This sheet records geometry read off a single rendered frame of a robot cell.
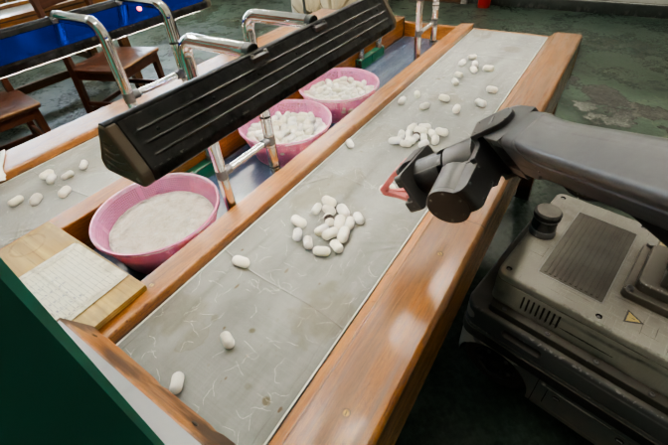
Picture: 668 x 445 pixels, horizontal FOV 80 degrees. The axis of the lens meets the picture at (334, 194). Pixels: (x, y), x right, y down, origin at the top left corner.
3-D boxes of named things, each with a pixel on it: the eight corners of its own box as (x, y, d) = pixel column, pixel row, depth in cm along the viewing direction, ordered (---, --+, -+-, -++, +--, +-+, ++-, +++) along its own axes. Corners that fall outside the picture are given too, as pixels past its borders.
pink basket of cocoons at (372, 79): (393, 100, 138) (393, 74, 132) (353, 136, 121) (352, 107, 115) (329, 87, 150) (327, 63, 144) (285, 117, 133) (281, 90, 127)
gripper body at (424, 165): (390, 179, 60) (427, 165, 54) (419, 147, 66) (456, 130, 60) (413, 213, 61) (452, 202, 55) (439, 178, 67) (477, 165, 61)
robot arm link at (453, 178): (553, 152, 51) (514, 102, 49) (537, 215, 44) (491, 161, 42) (475, 181, 60) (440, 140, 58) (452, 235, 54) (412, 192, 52)
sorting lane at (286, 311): (547, 42, 160) (548, 36, 158) (220, 522, 46) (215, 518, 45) (472, 33, 174) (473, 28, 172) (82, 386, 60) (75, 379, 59)
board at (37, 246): (148, 289, 68) (145, 284, 67) (63, 360, 59) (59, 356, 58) (52, 224, 83) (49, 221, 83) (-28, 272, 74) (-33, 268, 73)
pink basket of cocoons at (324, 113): (342, 128, 125) (340, 100, 119) (322, 178, 105) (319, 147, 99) (262, 124, 131) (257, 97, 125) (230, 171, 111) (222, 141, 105)
